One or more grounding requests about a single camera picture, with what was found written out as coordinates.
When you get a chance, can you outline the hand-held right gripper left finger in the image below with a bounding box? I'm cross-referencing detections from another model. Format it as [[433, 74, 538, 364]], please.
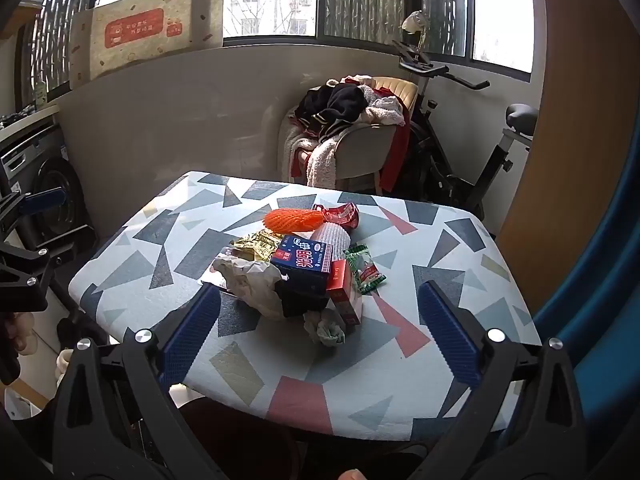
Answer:
[[52, 285, 223, 480]]

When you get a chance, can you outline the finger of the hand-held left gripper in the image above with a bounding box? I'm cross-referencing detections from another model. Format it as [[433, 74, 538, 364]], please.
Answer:
[[0, 246, 60, 313], [0, 187, 67, 241]]

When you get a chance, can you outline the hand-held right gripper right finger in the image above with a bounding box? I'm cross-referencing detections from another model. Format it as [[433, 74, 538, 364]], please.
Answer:
[[419, 280, 588, 480]]

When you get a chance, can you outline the beige paper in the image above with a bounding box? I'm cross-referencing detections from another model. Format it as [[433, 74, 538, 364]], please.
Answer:
[[211, 252, 288, 321]]

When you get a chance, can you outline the green candy wrapper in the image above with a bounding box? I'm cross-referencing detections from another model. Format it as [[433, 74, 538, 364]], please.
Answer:
[[344, 244, 387, 295]]

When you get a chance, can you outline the gold foil wrapper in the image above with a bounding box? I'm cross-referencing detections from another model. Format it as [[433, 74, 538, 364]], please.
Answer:
[[230, 230, 278, 263]]

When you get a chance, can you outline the black packet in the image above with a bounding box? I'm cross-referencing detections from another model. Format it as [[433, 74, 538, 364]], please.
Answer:
[[275, 280, 331, 318]]

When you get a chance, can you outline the red cigarette box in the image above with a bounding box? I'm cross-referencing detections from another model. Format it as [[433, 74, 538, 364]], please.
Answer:
[[326, 258, 363, 326]]

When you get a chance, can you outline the grey tissue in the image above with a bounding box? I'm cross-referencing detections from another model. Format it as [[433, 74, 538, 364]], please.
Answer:
[[303, 308, 347, 347]]

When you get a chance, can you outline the blue cardboard box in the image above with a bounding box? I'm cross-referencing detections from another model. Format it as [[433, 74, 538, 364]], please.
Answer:
[[270, 234, 333, 297]]

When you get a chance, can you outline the white foam fruit net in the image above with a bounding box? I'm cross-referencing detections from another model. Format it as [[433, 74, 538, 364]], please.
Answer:
[[306, 224, 353, 267]]

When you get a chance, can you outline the orange foam fruit net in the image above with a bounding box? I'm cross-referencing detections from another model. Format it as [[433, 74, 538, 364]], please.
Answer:
[[263, 207, 326, 234]]

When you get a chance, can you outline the crushed red can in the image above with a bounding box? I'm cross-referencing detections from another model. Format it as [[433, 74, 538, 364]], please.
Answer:
[[312, 201, 361, 231]]

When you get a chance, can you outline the person's left hand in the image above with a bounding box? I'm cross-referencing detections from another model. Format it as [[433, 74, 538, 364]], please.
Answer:
[[0, 312, 39, 356]]

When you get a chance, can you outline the washing machine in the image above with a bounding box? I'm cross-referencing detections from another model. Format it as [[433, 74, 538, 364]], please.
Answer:
[[0, 120, 96, 256]]

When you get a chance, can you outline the black exercise bike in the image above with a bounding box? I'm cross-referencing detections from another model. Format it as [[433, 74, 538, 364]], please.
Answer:
[[390, 40, 540, 221]]

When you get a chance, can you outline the red garment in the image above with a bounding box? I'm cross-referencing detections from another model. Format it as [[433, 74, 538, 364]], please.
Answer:
[[377, 110, 414, 192]]

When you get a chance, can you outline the beige armchair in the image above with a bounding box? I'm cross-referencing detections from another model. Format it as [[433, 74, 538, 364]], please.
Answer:
[[277, 76, 418, 196]]

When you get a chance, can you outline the beige printed mat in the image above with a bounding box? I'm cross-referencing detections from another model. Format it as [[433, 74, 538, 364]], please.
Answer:
[[69, 0, 226, 88]]

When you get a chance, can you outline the cream fleece blanket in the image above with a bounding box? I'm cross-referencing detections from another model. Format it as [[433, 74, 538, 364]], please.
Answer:
[[282, 125, 347, 189]]

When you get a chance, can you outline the wooden panel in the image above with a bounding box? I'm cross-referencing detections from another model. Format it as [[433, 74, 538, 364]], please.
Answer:
[[497, 0, 640, 313]]

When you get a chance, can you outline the white fleece garment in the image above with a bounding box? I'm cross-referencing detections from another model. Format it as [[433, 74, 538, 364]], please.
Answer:
[[360, 85, 406, 127]]

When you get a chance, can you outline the black jacket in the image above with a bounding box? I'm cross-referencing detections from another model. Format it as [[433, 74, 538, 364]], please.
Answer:
[[295, 79, 368, 143]]

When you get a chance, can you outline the white cap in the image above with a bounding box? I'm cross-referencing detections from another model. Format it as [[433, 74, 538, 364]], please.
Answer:
[[400, 10, 431, 34]]

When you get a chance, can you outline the black framed window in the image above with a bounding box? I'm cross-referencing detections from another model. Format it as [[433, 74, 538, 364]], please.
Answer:
[[20, 0, 533, 82]]

